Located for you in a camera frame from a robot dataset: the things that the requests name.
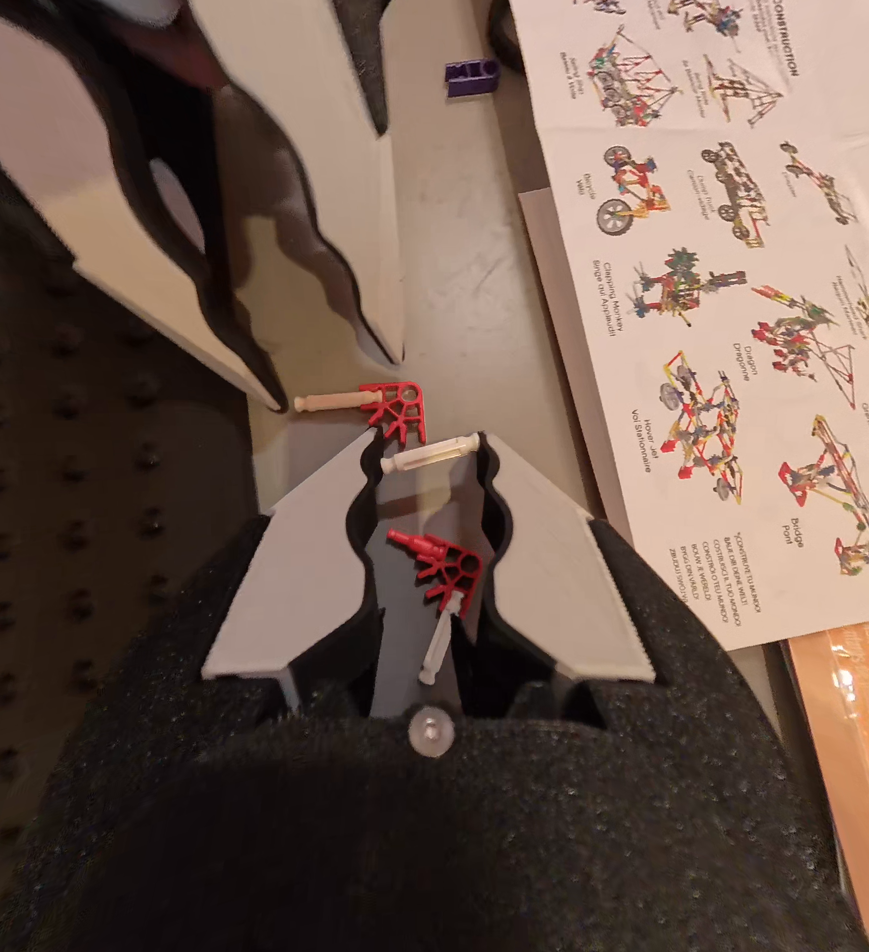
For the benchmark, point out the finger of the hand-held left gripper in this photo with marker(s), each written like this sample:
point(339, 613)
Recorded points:
point(47, 163)
point(315, 111)

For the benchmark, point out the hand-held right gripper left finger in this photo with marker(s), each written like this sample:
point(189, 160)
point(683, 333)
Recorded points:
point(293, 580)

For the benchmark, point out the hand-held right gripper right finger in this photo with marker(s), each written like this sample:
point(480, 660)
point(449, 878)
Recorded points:
point(561, 580)

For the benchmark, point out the white toy rod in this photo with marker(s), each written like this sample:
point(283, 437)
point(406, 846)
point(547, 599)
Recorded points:
point(330, 403)
point(431, 452)
point(436, 647)

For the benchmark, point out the red toy connector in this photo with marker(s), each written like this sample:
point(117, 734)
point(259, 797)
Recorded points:
point(453, 569)
point(397, 413)

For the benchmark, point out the purple toy connector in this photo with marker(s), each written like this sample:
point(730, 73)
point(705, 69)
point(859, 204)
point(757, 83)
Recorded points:
point(472, 78)

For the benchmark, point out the red toy rod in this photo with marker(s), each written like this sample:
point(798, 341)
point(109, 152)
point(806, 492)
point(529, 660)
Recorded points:
point(412, 541)

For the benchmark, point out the black dotted mat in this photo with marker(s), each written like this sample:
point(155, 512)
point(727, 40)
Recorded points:
point(70, 483)

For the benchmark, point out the orange printed toy box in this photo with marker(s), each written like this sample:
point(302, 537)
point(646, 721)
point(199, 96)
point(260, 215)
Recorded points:
point(866, 744)

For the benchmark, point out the white printed instruction booklet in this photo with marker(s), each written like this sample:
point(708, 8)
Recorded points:
point(739, 223)

